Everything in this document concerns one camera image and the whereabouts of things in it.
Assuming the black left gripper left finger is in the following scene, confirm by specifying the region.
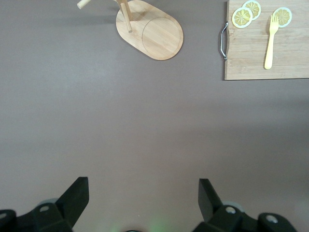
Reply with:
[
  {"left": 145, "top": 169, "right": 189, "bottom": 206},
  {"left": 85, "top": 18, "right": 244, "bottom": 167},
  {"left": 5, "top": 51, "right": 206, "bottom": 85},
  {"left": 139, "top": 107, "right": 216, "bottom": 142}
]
[{"left": 0, "top": 176, "right": 89, "bottom": 232}]

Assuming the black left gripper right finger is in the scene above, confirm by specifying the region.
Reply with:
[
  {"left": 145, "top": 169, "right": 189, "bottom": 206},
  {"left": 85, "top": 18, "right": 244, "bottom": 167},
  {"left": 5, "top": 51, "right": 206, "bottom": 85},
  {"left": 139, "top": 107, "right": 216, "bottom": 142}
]
[{"left": 193, "top": 178, "right": 297, "bottom": 232}]

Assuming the wooden cup rack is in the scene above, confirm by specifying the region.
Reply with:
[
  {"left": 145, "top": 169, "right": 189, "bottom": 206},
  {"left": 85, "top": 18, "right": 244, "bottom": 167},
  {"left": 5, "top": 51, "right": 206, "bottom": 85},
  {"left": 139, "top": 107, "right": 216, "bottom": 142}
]
[{"left": 76, "top": 0, "right": 184, "bottom": 61}]

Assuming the wooden cutting board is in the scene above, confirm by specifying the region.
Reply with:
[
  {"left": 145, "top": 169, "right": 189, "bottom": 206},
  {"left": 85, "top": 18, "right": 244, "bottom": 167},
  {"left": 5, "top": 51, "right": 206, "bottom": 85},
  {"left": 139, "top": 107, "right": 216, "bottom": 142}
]
[{"left": 219, "top": 1, "right": 309, "bottom": 81}]

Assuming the yellow fork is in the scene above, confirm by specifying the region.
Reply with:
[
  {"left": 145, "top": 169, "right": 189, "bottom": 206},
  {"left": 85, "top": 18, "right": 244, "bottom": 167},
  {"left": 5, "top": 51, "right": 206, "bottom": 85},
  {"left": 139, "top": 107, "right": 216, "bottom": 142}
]
[{"left": 264, "top": 14, "right": 280, "bottom": 70}]

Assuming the lemon slice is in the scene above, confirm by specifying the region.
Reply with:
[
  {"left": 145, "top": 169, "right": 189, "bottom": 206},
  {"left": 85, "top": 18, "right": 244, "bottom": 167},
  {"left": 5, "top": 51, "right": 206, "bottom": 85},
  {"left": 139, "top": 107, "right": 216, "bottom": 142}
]
[
  {"left": 242, "top": 0, "right": 262, "bottom": 21},
  {"left": 232, "top": 7, "right": 253, "bottom": 29},
  {"left": 272, "top": 7, "right": 293, "bottom": 29}
]

